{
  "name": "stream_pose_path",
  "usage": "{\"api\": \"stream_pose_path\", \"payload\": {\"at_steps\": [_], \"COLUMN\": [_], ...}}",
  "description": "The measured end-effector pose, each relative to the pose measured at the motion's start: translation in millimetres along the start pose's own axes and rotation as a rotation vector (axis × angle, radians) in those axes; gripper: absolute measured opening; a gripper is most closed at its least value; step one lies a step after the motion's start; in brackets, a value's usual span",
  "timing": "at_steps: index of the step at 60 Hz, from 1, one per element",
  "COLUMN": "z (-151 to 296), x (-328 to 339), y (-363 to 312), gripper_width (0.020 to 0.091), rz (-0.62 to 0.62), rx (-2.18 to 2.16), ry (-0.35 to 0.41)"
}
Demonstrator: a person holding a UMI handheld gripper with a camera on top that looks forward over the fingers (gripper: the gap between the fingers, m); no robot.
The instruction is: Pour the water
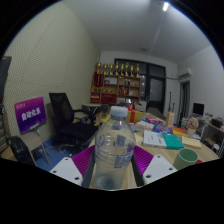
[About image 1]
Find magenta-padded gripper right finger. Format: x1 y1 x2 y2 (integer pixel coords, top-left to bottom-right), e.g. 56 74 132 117
131 145 178 188

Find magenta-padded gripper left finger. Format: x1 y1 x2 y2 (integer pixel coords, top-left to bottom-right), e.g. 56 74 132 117
49 144 97 188

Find clear plastic water bottle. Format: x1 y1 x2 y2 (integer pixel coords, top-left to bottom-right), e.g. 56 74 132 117
93 105 137 191

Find beige notebook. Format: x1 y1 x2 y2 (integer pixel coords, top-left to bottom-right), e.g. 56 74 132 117
133 131 145 144

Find white book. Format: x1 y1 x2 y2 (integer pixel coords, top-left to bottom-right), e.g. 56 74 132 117
142 129 168 149

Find teal book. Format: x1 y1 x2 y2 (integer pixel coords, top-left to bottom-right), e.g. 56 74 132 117
162 133 185 150

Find blue colourful book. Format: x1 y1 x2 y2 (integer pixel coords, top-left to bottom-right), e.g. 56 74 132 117
152 123 174 135

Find pink box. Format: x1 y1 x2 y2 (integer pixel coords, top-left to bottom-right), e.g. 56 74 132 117
145 116 164 126

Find pale green cup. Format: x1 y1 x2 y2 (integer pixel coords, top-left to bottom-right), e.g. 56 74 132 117
172 148 199 171

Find yellow gift box red ribbon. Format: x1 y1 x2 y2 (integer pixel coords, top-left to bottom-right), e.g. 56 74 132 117
125 103 144 125

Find orange standing card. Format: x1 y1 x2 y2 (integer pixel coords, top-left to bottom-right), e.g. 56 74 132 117
165 111 176 128

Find black office chair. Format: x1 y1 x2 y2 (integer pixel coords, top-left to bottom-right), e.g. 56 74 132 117
48 92 99 148

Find small round side table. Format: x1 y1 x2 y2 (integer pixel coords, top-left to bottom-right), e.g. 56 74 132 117
81 103 109 118

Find pink flowers in pot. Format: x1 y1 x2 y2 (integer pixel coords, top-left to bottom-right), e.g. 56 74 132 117
186 116 200 138

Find black bag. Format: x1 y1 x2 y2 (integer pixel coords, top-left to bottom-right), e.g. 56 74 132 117
6 135 37 167

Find black tripod stand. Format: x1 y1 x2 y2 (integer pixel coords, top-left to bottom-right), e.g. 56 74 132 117
168 92 175 113

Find purple sign board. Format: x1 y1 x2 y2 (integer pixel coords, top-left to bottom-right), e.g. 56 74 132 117
13 96 48 135

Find white round stool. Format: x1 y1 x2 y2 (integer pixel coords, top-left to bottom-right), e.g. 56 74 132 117
211 143 222 156

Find dark glass door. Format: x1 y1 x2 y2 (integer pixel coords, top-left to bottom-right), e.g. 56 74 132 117
114 58 167 114

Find black computer monitor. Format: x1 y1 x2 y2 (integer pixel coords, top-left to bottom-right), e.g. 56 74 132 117
192 102 205 117

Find cluttered wooden side desk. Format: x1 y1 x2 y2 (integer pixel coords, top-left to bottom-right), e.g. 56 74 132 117
199 116 224 158

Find wooden shelf unit with trophies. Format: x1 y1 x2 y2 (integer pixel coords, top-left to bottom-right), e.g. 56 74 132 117
90 61 142 106

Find grey striped chair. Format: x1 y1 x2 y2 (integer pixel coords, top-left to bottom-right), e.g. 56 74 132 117
0 111 8 155

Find white wall air conditioner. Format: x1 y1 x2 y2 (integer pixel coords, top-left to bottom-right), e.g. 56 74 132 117
177 67 194 80

